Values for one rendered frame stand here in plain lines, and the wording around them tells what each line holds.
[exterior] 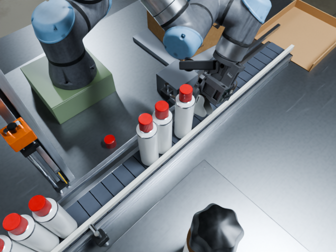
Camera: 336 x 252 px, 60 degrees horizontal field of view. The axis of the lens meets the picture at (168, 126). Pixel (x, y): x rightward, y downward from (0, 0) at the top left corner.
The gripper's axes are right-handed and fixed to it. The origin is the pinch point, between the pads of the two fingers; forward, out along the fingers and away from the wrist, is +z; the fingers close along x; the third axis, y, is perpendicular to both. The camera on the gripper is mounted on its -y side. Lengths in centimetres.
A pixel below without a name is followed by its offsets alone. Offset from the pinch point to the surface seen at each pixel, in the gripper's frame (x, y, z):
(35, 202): -46.5, 0.6, 9.6
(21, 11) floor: 68, -223, 69
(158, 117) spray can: -17.7, 1.2, -4.0
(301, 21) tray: 69, -4, -29
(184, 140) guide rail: -5.2, 4.7, 5.3
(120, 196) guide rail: -25.4, 4.7, 17.0
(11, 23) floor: 55, -213, 76
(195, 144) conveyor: 1.2, 6.0, 8.1
